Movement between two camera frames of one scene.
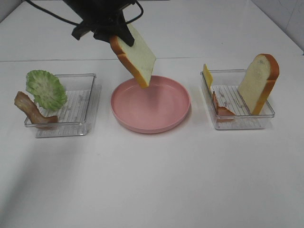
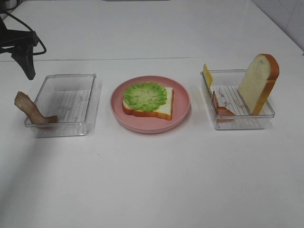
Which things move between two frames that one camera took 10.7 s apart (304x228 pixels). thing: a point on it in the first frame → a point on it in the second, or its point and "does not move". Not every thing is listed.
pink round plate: x=162 y=106 does not move
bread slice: x=258 y=81 does not move
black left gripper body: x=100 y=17 → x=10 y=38
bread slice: x=138 y=57 → x=165 y=112
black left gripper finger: x=124 y=33 → x=24 y=55
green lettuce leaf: x=46 y=89 → x=144 y=96
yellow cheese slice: x=208 y=76 does not move
